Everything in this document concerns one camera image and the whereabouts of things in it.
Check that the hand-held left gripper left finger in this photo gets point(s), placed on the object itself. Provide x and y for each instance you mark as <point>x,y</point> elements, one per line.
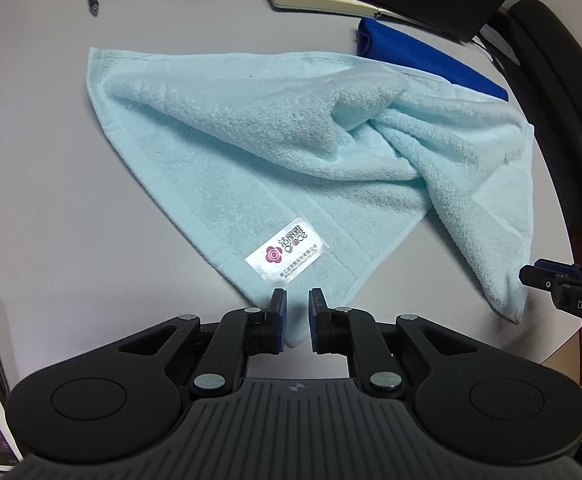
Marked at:
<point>281,321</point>

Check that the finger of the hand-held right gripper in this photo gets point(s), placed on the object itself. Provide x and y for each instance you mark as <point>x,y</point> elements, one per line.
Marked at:
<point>581,302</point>
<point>561,267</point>

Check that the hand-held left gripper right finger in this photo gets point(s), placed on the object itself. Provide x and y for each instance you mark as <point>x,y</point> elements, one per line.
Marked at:
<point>315,321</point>

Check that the light blue towel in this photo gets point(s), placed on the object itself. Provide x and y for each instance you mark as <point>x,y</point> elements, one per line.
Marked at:
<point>251,160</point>

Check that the black office chair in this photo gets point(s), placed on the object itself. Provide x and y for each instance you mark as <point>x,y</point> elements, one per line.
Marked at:
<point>561,85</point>

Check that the dark blue cloth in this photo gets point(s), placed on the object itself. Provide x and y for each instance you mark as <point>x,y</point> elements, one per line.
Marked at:
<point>421,55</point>

